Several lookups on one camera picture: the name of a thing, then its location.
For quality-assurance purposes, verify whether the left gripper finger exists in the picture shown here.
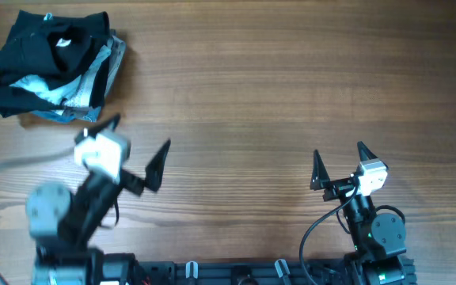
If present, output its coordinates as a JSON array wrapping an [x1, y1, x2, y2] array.
[[144, 139, 171, 192], [74, 113, 121, 143]]

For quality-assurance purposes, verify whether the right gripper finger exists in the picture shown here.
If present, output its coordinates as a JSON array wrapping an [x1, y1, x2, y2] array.
[[310, 150, 330, 191], [357, 141, 388, 169]]

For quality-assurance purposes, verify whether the black t-shirt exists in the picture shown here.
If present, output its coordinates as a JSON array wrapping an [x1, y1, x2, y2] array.
[[0, 10, 110, 87]]

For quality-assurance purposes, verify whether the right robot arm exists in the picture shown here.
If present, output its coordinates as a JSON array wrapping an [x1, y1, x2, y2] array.
[[299, 141, 415, 285]]

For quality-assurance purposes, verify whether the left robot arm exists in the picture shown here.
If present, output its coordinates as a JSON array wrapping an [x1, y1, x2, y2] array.
[[25, 115, 171, 285]]

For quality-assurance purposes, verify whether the blue denim folded garment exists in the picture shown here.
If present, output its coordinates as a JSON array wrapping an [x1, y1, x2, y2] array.
[[32, 107, 102, 124]]

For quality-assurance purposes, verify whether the white dotted folded garment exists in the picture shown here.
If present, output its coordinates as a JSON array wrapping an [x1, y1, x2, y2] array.
[[63, 45, 112, 108]]

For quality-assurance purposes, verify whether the grey folded garment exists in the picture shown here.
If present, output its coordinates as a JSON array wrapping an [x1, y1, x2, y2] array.
[[104, 29, 127, 97]]

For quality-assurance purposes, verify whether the black folded garment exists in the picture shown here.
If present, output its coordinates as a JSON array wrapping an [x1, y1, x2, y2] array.
[[0, 29, 112, 117]]

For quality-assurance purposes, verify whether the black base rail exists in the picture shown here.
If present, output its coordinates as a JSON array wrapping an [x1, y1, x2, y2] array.
[[101, 259, 417, 285]]

